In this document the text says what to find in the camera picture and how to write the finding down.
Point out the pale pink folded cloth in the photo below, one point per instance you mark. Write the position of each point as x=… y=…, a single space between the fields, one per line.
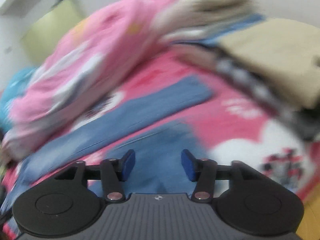
x=185 y=36

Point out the khaki folded pants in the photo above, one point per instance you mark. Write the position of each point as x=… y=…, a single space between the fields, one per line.
x=275 y=60

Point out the pink floral fleece blanket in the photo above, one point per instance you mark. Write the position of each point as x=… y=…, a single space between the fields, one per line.
x=237 y=130

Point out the pale yellow wardrobe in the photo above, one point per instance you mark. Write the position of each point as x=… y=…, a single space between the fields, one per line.
x=52 y=30

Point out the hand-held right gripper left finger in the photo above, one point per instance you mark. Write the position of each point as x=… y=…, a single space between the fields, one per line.
x=128 y=165

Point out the light blue jeans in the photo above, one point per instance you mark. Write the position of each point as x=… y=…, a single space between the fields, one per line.
x=150 y=105

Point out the pink and teal printed quilt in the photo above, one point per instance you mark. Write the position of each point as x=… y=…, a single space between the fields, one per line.
x=87 y=55

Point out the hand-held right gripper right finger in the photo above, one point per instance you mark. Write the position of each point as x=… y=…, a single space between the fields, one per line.
x=188 y=165

